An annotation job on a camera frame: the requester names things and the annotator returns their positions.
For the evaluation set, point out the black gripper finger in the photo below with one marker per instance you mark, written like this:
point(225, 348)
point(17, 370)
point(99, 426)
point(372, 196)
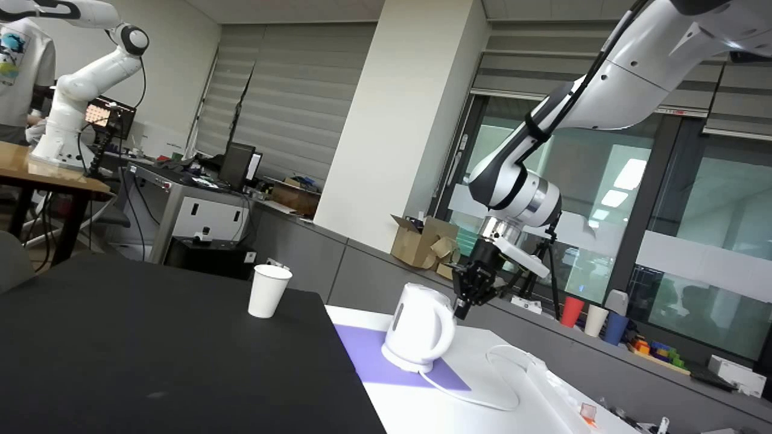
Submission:
point(461, 301)
point(480, 289)

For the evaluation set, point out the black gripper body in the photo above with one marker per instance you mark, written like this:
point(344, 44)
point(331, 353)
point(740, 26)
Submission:
point(486, 259)

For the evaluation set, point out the white electric kettle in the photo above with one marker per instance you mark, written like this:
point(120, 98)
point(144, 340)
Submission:
point(414, 325)

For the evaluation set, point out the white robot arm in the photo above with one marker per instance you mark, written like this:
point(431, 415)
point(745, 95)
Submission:
point(629, 88)

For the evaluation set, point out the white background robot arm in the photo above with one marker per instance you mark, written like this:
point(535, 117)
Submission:
point(86, 76)

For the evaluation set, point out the cardboard box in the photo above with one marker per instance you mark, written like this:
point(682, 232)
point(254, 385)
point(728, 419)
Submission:
point(423, 241)

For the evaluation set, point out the red cup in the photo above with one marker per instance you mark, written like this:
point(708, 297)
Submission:
point(571, 311)

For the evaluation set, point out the purple mat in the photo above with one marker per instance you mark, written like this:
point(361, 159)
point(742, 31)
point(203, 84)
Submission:
point(365, 358)

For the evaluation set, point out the white plastic cup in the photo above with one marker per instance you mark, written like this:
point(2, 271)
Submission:
point(596, 321)

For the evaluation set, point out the blue cup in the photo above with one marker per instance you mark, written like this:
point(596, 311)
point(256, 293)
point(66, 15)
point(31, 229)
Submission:
point(617, 329)

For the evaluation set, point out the grey office partition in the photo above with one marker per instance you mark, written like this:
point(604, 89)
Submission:
point(306, 253)

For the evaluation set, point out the white paper cup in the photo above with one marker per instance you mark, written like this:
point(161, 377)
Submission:
point(266, 289)

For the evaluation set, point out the grey window blind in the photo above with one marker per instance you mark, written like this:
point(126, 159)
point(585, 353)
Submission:
point(291, 97)
point(514, 62)

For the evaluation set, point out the black monitor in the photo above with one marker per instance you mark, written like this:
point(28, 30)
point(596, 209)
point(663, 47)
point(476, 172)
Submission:
point(237, 164)

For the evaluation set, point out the grey metal cabinet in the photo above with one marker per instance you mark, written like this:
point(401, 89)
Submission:
point(202, 213)

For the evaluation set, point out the wooden table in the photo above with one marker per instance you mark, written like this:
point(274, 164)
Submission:
point(50, 172)

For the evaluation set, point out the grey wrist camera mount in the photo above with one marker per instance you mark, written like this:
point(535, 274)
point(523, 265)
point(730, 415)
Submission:
point(523, 256)

